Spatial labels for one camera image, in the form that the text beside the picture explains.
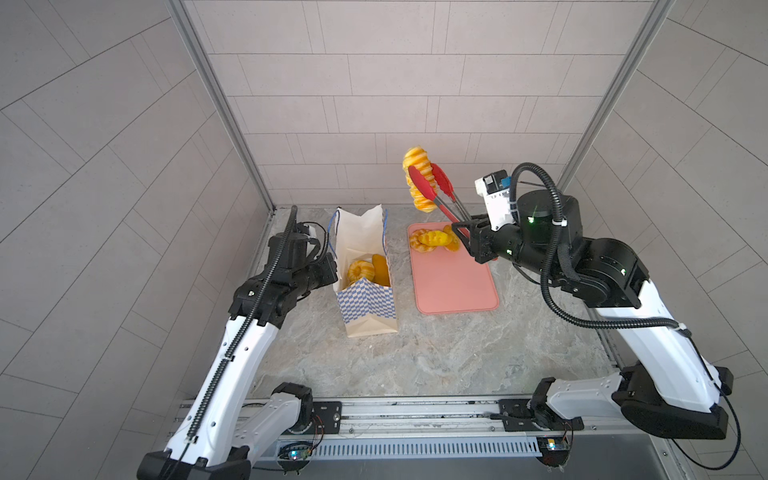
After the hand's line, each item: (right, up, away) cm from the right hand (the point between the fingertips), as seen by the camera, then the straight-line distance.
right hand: (457, 225), depth 56 cm
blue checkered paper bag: (-19, -19, +18) cm, 32 cm away
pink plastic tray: (+5, -18, +39) cm, 44 cm away
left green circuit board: (-33, -50, +8) cm, 60 cm away
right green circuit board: (+25, -52, +12) cm, 59 cm away
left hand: (-24, -8, +14) cm, 29 cm away
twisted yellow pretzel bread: (-5, -5, +47) cm, 47 cm away
